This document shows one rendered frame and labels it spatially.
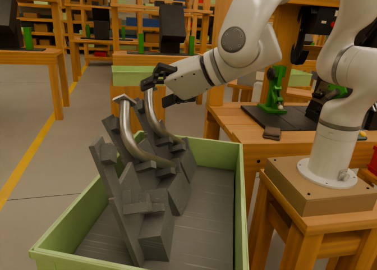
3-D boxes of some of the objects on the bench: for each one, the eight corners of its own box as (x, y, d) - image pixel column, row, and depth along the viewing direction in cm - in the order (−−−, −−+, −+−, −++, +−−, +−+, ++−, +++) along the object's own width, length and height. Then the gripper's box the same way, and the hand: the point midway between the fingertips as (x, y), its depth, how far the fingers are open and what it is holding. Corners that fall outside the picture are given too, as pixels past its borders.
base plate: (446, 132, 151) (448, 128, 150) (269, 134, 131) (270, 130, 130) (385, 108, 189) (386, 106, 188) (240, 108, 169) (240, 105, 168)
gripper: (197, 59, 53) (130, 90, 60) (228, 99, 67) (171, 120, 73) (193, 33, 56) (130, 65, 63) (224, 76, 70) (169, 99, 77)
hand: (155, 94), depth 68 cm, fingers open, 8 cm apart
